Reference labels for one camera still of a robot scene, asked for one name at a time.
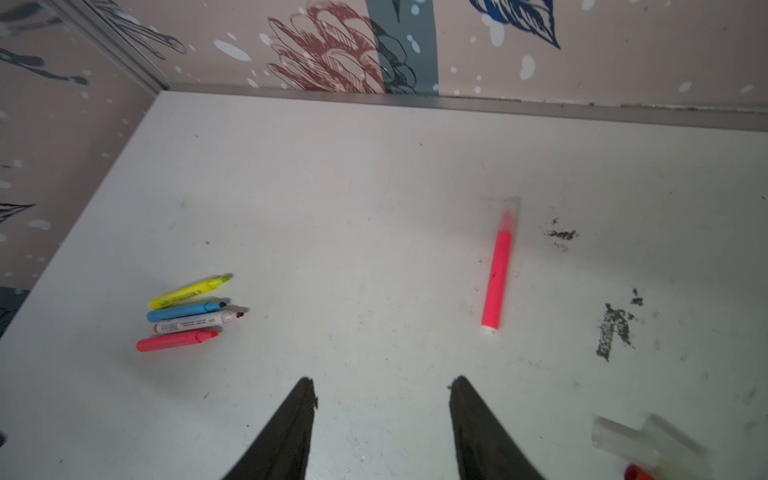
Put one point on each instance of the blue highlighter pen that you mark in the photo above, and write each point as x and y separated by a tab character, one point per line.
185	310

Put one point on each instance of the red pen cap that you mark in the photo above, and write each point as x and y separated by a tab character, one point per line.
635	472

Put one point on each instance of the yellow highlighter pen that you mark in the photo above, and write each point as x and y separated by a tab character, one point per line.
191	291

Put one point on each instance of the pink highlighter pen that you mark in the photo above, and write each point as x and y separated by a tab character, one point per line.
177	340
503	246

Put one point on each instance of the white marker pen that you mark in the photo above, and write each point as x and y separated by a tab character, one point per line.
215	319

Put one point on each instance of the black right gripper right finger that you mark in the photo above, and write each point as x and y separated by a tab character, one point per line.
484	449

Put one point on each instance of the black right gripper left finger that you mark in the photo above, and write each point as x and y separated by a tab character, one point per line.
281	450

